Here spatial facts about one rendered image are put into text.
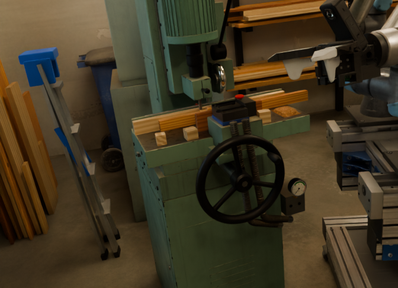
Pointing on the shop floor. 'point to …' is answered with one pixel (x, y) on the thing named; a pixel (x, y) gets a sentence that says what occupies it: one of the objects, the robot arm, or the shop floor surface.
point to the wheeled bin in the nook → (108, 140)
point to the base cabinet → (212, 240)
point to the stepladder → (71, 143)
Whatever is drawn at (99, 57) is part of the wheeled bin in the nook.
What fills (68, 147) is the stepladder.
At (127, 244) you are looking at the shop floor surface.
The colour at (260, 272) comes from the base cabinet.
